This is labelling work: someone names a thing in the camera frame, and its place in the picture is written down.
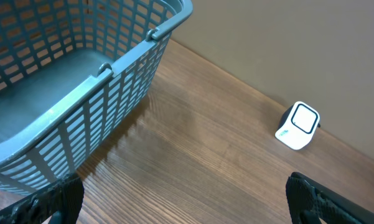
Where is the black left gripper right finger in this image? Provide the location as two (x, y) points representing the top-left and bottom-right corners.
(286, 172), (374, 224)

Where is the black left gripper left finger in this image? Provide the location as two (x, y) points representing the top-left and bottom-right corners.
(0, 173), (84, 224)

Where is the white barcode scanner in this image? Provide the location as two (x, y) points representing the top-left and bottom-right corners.
(274, 101), (320, 151)

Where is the grey plastic mesh basket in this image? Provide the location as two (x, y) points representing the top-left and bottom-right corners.
(0, 0), (193, 195)

